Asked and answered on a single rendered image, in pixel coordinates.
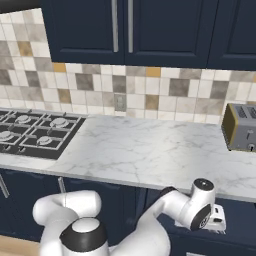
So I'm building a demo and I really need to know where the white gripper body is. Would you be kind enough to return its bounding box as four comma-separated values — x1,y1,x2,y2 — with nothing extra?
174,221,227,235

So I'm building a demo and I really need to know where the navy drawer front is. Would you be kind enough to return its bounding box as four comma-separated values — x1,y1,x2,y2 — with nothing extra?
168,233,256,256
145,188,256,248

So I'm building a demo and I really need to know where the navy base cupboard door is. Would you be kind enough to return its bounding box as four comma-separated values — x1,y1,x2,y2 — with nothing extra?
0,168,65,242
61,177,138,247

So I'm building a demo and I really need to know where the grey and gold toaster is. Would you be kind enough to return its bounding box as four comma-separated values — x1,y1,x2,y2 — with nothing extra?
220,102,256,153

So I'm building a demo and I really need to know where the black gas hob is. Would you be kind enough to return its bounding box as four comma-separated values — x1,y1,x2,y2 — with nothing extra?
0,108,87,161

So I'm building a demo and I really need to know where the dark range hood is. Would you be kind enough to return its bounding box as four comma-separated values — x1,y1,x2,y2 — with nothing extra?
0,0,43,15

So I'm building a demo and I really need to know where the grey wall socket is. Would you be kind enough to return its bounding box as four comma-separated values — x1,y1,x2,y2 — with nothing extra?
113,93,127,113

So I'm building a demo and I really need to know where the silver base cupboard handle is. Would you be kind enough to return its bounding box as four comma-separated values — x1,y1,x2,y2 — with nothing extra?
0,173,11,200
57,176,67,195

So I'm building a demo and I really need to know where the navy wall cupboard door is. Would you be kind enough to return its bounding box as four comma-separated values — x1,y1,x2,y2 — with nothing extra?
206,0,256,72
40,0,127,66
124,0,220,70

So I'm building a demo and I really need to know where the silver cupboard bar handle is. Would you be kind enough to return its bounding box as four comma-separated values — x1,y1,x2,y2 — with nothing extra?
111,0,120,54
127,0,135,54

